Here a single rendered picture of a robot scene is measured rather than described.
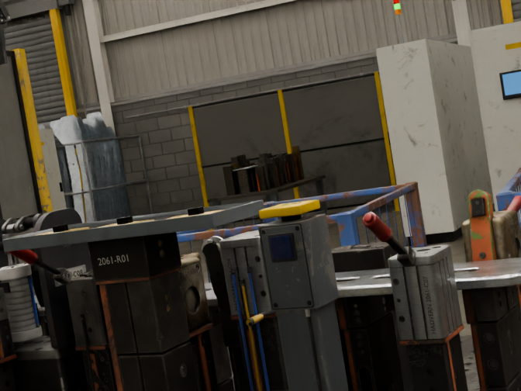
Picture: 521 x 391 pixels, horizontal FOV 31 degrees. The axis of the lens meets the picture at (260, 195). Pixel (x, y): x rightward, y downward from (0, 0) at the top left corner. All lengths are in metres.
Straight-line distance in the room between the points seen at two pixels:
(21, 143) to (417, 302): 4.31
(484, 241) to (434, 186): 7.89
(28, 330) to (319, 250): 0.65
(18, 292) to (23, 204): 3.72
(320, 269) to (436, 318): 0.19
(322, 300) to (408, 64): 8.35
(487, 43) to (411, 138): 1.16
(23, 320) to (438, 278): 0.74
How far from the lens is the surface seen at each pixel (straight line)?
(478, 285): 1.41
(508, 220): 1.65
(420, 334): 1.33
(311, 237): 1.20
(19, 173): 5.40
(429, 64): 9.47
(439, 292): 1.32
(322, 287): 1.21
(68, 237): 1.35
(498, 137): 9.42
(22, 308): 1.69
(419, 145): 9.51
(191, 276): 1.54
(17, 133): 5.44
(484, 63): 9.43
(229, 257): 1.43
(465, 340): 2.36
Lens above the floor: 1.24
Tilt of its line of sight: 3 degrees down
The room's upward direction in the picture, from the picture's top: 9 degrees counter-clockwise
